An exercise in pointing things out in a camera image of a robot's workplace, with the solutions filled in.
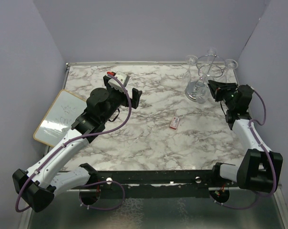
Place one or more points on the small red white box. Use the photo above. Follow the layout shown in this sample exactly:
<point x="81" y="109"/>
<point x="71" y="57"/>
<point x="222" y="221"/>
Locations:
<point x="174" y="123"/>

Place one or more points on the clear wine glass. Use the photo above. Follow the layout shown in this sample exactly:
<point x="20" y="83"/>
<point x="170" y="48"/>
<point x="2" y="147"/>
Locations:
<point x="191" y="60"/>
<point x="202" y="94"/>
<point x="211" y="53"/>
<point x="230" y="64"/>

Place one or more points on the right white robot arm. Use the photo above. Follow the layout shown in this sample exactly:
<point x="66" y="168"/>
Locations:
<point x="260" y="168"/>

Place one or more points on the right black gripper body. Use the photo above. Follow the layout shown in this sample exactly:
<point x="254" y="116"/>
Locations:
<point x="227" y="96"/>

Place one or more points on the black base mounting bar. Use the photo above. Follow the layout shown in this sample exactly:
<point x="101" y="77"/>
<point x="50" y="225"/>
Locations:
<point x="165" y="183"/>

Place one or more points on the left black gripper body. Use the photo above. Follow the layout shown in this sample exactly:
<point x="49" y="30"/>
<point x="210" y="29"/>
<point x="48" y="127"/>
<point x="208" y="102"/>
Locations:
<point x="117" y="97"/>

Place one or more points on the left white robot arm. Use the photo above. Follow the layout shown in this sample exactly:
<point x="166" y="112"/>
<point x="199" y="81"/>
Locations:
<point x="107" y="110"/>

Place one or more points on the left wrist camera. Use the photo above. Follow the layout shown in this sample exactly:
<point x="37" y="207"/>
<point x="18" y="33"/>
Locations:
<point x="116" y="79"/>

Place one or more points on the yellow framed whiteboard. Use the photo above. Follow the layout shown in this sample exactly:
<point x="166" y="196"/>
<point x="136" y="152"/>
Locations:
<point x="58" y="120"/>

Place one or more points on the chrome wine glass rack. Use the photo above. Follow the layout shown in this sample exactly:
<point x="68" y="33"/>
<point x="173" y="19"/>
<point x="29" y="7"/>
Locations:
<point x="201" y="73"/>

